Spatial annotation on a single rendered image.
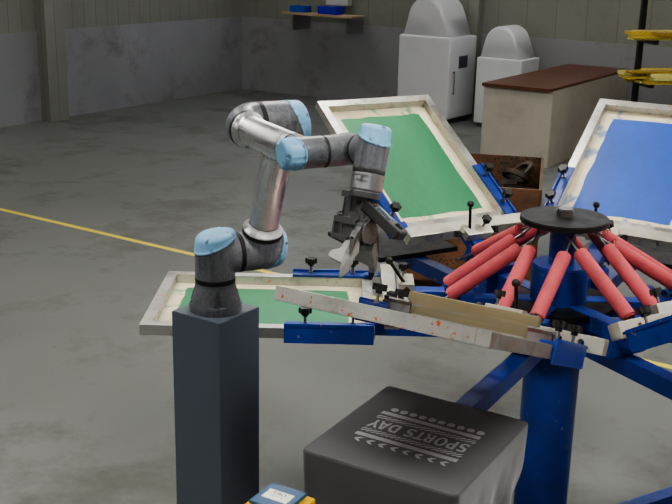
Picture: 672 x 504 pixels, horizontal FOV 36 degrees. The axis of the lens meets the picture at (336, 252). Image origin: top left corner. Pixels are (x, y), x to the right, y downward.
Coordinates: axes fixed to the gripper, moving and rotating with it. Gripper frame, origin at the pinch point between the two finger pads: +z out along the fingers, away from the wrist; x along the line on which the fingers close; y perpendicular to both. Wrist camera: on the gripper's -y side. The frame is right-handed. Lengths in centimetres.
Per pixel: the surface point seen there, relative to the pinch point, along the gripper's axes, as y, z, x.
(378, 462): 2, 47, -31
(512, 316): -13, 6, -72
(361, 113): 114, -60, -195
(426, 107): 96, -70, -222
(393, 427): 8, 41, -50
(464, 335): -22.8, 8.3, -12.1
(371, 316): 1.2, 8.6, -12.1
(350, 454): 10, 47, -31
